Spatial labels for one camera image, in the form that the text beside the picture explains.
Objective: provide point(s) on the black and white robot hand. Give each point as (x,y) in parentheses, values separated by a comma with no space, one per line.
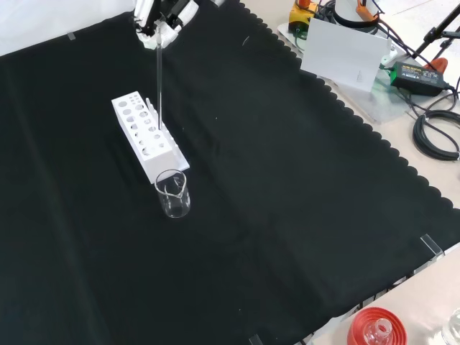
(169,30)

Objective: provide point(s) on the clear glass rod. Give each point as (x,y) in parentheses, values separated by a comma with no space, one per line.
(159,82)

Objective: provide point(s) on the white test tube rack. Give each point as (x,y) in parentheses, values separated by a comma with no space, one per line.
(158,161)

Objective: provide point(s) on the clear glass beaker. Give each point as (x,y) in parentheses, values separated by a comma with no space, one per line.
(174,205)

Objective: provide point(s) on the clear tape strip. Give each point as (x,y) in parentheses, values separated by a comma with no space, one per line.
(71,36)

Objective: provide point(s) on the yellow stop button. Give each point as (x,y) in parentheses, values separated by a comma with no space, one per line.
(300,16)

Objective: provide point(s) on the black cloth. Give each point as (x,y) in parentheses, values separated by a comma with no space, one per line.
(251,179)

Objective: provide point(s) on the pale board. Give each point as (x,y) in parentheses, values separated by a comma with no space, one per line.
(341,54)

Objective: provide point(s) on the black power adapter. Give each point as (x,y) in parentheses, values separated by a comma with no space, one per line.
(417,77)

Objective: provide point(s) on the black tripod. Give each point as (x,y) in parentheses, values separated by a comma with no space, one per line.
(436,30)

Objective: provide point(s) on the orange clamp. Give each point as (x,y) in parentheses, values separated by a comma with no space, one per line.
(439,64)

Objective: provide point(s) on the clear plastic cloth clip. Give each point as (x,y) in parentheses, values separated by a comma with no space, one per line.
(256,340)
(433,246)

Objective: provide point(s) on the red ribbed funnel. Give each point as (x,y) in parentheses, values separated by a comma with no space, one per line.
(359,323)

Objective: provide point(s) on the small clear glass flask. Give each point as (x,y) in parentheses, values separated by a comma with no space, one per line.
(379,332)

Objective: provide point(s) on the clear glass vessel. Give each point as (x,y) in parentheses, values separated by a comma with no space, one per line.
(453,328)

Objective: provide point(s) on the grey metal base plate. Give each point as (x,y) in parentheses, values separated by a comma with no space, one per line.
(384,104)

